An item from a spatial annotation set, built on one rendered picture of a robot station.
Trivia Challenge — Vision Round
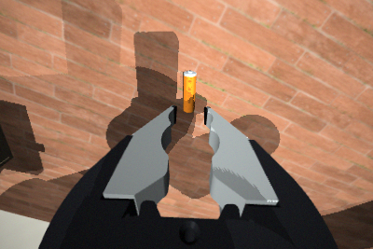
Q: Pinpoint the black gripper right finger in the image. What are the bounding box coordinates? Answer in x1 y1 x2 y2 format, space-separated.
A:
204 106 338 249

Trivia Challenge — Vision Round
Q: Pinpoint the orange aa battery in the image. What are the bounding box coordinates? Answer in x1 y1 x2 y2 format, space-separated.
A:
184 71 197 113

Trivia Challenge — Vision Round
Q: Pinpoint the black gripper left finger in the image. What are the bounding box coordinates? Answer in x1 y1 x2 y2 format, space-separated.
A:
38 105 177 249

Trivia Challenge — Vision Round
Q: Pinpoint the tan wooden drawer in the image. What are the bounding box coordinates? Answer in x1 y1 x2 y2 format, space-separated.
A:
0 138 8 163

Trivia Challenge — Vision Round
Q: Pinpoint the wooden chest of drawers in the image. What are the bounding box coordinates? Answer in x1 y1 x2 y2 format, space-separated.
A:
0 125 13 167

